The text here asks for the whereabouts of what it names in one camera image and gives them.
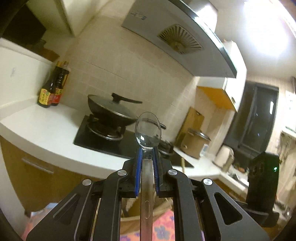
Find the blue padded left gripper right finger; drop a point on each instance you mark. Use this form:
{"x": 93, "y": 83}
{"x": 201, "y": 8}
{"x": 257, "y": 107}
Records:
{"x": 202, "y": 210}

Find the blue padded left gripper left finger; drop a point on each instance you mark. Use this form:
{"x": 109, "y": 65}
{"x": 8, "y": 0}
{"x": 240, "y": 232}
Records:
{"x": 92, "y": 210}

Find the clear spoon grey handle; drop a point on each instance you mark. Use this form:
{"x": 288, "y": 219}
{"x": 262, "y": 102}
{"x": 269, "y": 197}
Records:
{"x": 148, "y": 135}

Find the wooden chopstick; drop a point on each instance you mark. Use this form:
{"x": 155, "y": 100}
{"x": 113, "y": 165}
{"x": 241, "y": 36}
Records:
{"x": 183, "y": 165}

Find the tan plastic utensil basket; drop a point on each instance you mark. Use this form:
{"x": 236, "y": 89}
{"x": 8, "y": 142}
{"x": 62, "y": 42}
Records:
{"x": 130, "y": 213}

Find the floral tablecloth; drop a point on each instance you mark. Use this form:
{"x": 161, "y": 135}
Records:
{"x": 162, "y": 229}

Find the brown rice cooker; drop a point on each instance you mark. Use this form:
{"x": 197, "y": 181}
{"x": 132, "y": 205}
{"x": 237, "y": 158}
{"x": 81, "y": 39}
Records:
{"x": 194, "y": 142}

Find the black gas stove top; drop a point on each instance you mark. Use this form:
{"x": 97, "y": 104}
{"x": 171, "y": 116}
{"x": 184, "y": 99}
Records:
{"x": 125, "y": 148}

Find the wooden cutting board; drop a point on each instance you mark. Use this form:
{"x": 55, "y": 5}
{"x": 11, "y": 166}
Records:
{"x": 193, "y": 120}

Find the black wok with lid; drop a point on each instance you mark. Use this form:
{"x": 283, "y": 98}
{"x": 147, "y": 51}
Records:
{"x": 111, "y": 111}

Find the dark sauce bottle red label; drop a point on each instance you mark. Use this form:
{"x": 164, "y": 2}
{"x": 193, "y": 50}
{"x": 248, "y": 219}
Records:
{"x": 60, "y": 82}

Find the dark soy sauce bottle front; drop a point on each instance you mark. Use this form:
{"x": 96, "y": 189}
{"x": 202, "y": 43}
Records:
{"x": 47, "y": 91}

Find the grey range hood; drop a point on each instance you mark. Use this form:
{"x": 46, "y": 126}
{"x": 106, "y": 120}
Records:
{"x": 185, "y": 30}

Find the white upper left cabinet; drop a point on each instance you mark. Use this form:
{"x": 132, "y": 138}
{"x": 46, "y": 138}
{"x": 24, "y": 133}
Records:
{"x": 69, "y": 17}

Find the wooden cabinet door with handle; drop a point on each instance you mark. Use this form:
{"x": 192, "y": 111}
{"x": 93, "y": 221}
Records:
{"x": 36, "y": 182}

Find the white upper wall cabinet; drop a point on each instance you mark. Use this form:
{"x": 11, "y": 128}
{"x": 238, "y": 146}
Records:
{"x": 227, "y": 93}

